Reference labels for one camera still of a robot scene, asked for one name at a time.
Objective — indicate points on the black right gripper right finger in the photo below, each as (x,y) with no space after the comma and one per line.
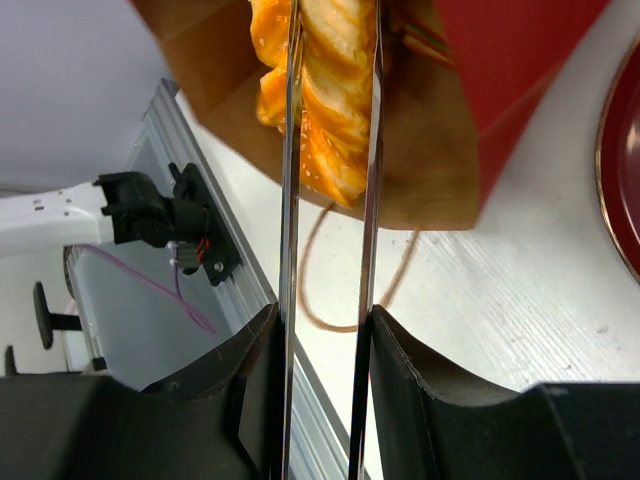
(437,420)

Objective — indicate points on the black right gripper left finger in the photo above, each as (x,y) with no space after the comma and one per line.
(217,418)

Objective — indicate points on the metal tongs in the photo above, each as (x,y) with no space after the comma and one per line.
(289,240)

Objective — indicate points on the red paper bag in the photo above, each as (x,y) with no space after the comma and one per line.
(447,133)

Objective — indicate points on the long twisted glazed bread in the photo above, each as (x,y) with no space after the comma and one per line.
(337,68)

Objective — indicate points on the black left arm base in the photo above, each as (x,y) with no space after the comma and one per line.
(203,239)

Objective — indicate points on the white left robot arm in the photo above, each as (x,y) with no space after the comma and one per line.
(115,208)

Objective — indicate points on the fake sandwich slice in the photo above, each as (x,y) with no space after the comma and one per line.
(417,24)

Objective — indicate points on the round red tray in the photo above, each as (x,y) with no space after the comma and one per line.
(616,160)

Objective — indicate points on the aluminium front rail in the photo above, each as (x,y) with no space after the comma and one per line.
(233,279)

